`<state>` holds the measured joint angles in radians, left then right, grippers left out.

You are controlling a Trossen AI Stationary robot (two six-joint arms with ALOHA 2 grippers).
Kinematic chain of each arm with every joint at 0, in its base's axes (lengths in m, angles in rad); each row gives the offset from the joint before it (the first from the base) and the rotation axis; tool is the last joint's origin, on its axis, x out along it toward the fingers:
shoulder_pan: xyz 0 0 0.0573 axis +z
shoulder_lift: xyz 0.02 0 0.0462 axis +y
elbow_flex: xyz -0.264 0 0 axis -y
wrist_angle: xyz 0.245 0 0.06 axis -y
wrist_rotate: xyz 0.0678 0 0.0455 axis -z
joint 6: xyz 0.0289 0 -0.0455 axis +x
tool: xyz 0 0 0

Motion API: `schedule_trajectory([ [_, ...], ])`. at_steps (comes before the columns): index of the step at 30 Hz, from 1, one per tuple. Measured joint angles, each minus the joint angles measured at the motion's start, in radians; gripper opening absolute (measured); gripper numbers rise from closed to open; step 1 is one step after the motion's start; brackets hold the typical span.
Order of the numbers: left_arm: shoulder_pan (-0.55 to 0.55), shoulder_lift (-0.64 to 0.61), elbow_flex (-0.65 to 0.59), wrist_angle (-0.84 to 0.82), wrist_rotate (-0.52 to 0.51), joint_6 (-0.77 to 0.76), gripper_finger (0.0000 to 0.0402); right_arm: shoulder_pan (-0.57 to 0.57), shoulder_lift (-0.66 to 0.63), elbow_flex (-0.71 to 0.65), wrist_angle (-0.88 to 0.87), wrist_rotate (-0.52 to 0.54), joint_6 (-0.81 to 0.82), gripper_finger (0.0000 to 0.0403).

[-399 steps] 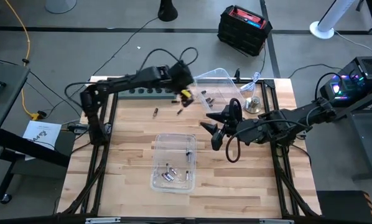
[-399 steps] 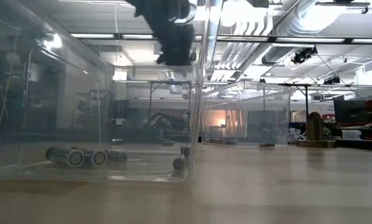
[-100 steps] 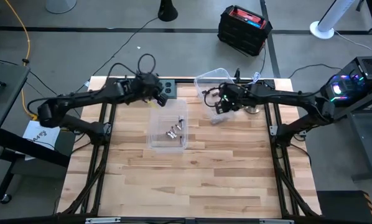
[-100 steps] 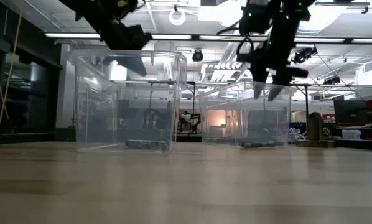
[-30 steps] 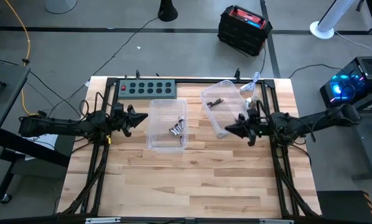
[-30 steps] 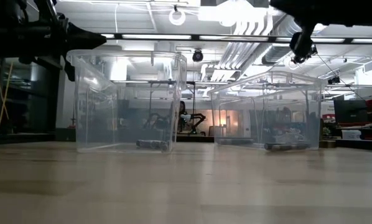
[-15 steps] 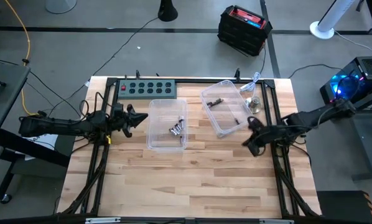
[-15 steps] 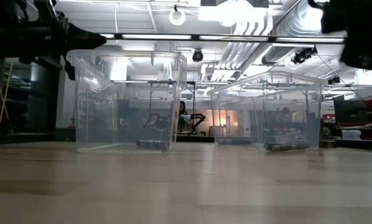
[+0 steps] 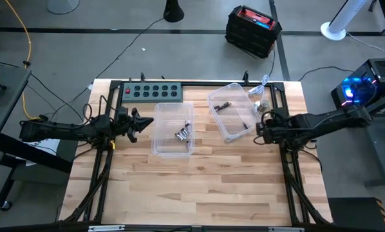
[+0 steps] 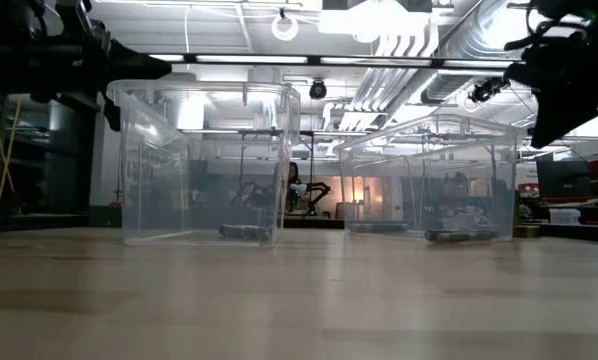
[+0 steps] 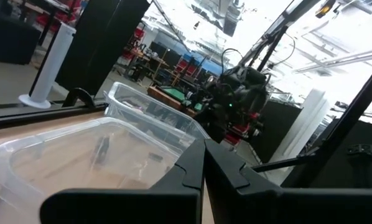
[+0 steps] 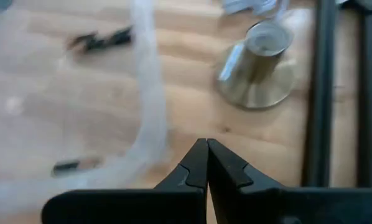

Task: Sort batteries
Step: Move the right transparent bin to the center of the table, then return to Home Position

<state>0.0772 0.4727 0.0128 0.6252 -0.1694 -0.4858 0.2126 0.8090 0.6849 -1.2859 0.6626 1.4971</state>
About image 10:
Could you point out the white box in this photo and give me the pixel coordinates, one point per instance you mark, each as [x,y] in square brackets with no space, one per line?
[565,216]

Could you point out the person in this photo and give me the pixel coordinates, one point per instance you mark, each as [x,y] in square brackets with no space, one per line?
[293,187]

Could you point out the black background robot arm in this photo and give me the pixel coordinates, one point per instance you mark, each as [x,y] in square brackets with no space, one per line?
[315,197]

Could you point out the black ceiling mounted camera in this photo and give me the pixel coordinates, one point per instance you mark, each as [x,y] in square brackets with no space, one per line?
[486,91]

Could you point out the brass coloured stand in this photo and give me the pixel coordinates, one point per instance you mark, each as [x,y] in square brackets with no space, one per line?
[527,231]

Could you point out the crossed yellow sticks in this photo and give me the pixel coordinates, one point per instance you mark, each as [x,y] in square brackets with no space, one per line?
[6,150]

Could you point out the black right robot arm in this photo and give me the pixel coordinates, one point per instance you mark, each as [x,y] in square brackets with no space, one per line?
[579,9]

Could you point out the black background table frame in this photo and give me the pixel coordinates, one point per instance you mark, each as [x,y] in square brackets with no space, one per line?
[309,150]

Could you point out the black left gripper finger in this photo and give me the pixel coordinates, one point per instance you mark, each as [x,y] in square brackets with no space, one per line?
[139,64]

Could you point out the black ceiling dome camera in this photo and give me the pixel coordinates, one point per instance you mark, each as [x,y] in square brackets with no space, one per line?
[318,90]

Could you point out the clear plastic bin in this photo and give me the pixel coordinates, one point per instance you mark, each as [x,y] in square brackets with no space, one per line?
[204,165]
[429,175]

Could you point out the large silver battery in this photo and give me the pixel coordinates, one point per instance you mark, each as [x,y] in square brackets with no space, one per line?
[233,231]

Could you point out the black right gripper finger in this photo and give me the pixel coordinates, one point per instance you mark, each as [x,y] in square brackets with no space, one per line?
[564,122]

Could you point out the dark low ledge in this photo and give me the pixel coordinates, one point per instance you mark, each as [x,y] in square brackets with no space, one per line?
[104,216]

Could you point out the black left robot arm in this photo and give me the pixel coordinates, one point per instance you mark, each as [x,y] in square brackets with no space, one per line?
[14,65]

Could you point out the dark wide monitor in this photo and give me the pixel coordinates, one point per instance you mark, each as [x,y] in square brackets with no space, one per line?
[564,179]

